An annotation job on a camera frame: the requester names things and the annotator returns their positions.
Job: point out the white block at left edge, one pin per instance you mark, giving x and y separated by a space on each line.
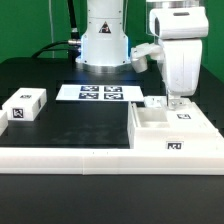
3 121

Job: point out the white cabinet door panel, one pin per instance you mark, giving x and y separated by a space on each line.
25 104

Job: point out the white cabinet body box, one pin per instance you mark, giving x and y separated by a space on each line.
156 127

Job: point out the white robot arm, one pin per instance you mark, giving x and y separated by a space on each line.
178 28

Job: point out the white fiducial marker sheet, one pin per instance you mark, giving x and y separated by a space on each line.
108 93

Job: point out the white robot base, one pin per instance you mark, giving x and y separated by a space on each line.
104 45

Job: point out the white L-shaped fence frame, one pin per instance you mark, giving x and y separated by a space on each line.
109 161

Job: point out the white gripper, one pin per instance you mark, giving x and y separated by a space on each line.
180 67

